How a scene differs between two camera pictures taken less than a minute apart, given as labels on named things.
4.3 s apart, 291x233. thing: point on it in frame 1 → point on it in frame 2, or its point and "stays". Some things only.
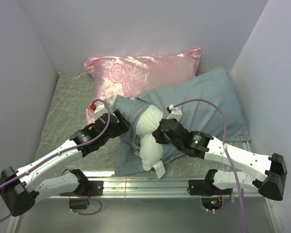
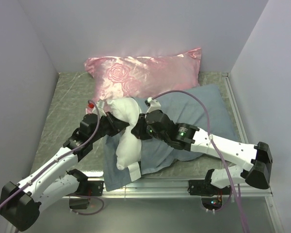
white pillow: (147, 118) → (129, 146)
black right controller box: (211, 203) stays
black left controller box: (78, 203) stays
